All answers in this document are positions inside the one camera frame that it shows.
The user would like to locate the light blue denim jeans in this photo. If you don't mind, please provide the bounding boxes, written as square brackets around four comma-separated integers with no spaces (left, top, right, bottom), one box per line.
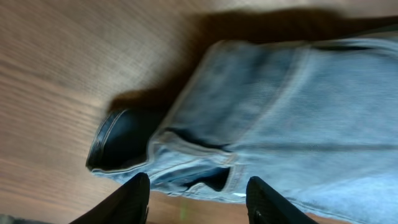
[86,35,397,223]

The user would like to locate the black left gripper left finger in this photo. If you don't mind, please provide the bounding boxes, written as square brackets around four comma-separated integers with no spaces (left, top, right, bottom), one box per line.
[71,172,150,224]

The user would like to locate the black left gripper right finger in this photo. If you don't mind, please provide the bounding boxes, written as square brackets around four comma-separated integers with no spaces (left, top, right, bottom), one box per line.
[246,176,317,224]

